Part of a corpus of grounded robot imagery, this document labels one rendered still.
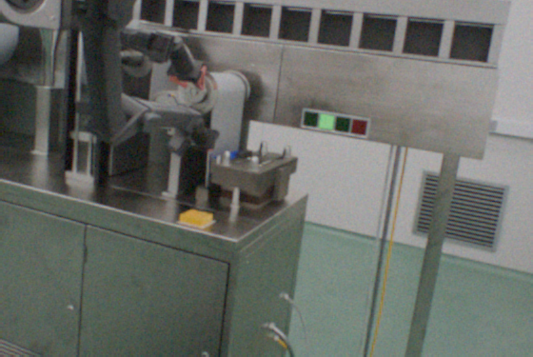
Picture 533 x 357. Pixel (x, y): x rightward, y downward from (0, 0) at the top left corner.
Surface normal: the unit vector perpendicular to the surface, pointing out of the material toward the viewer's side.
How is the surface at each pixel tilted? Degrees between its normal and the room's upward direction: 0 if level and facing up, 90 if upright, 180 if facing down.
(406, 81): 90
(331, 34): 90
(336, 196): 90
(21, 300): 90
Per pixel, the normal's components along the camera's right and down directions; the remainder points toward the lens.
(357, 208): -0.36, 0.14
